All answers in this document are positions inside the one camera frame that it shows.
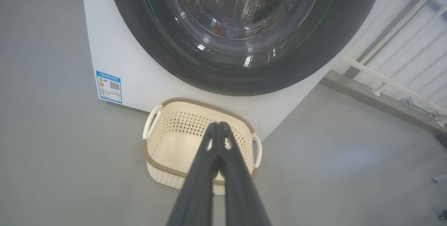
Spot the stainless steel washing machine drum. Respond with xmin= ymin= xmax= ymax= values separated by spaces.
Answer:
xmin=175 ymin=0 xmax=304 ymax=41

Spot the cream laundry basket brown rim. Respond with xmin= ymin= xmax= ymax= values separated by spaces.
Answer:
xmin=141 ymin=97 xmax=262 ymax=196

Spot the white front-load washing machine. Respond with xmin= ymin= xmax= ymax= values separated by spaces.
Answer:
xmin=81 ymin=0 xmax=416 ymax=141

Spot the white metal railing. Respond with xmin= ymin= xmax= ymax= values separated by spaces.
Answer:
xmin=340 ymin=0 xmax=447 ymax=127

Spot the black round glass washer door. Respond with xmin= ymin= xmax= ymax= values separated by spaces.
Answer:
xmin=105 ymin=0 xmax=386 ymax=96

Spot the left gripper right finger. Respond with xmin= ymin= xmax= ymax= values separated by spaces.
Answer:
xmin=215 ymin=122 xmax=273 ymax=226

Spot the blue energy label sticker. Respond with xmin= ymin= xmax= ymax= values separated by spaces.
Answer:
xmin=96 ymin=71 xmax=123 ymax=104

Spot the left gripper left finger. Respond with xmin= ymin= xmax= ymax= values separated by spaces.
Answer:
xmin=166 ymin=122 xmax=224 ymax=226

